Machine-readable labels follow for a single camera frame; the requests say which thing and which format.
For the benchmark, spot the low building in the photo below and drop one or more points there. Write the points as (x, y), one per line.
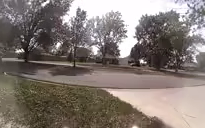
(110, 60)

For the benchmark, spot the grey asphalt road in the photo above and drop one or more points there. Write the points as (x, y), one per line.
(123, 80)

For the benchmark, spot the slim young tree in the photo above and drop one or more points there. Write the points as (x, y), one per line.
(74, 53)

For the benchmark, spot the tall leafy tree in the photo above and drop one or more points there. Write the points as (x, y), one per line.
(106, 33)

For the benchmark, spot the grass lawn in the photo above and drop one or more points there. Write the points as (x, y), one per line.
(66, 106)

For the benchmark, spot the dense dark tree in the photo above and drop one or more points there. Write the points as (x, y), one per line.
(160, 40)

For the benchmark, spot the robot's own part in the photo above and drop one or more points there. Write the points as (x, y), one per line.
(134, 126)

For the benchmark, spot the large broad tree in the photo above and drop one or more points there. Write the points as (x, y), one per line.
(26, 50)

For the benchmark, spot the pale concrete driveway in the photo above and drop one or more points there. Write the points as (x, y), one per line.
(176, 106)

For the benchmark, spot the overhanging tree branches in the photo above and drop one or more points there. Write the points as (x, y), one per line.
(203, 13)

